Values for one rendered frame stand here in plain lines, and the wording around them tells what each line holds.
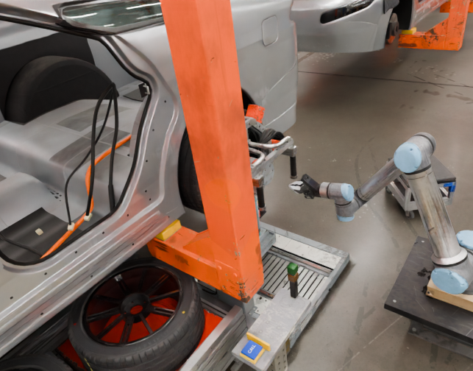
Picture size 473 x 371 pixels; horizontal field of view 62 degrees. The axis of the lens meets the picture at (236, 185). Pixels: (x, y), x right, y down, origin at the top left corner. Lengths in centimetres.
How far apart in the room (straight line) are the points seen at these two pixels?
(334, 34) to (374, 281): 260
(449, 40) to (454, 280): 376
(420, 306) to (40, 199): 215
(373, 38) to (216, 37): 332
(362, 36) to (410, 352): 307
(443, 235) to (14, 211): 219
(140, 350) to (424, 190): 142
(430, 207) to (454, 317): 62
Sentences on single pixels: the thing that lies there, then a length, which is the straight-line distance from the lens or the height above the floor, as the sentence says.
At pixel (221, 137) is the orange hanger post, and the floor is 140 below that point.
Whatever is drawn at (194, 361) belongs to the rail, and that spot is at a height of 39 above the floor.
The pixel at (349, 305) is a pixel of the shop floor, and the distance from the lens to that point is 262.
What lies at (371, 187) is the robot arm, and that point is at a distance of 221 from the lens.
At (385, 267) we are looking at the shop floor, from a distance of 287.
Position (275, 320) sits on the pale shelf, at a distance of 197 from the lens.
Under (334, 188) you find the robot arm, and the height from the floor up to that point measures 78.
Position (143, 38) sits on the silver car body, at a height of 166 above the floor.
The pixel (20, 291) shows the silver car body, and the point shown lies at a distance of 178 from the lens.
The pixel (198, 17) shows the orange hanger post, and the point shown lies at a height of 180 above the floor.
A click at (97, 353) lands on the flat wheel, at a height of 50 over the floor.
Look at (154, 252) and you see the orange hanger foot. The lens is 226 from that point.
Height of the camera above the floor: 201
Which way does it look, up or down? 33 degrees down
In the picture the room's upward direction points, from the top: 9 degrees counter-clockwise
